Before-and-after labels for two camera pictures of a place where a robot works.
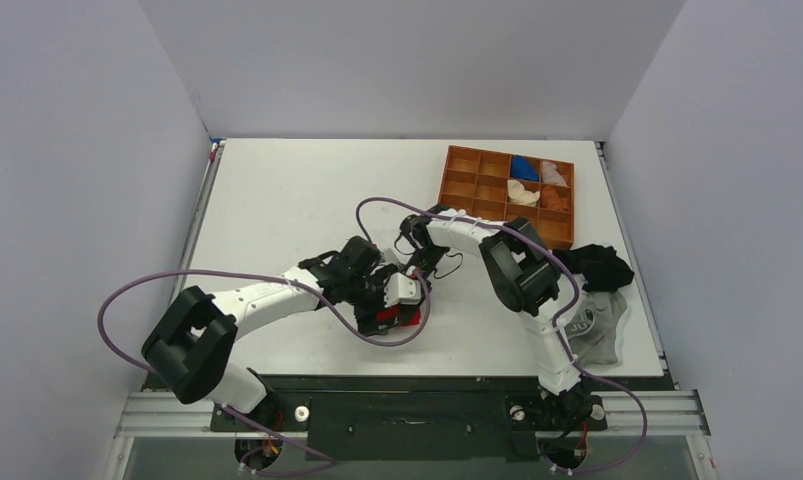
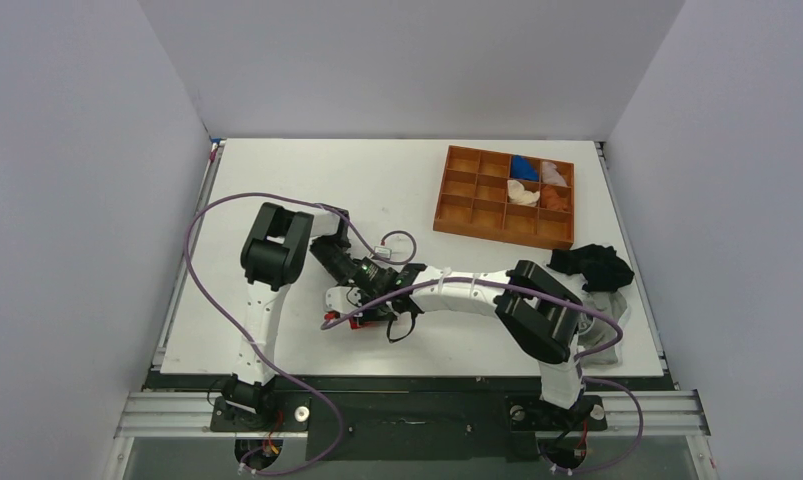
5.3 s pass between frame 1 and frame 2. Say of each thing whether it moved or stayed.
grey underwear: stayed
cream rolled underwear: stayed
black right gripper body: moved
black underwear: stayed
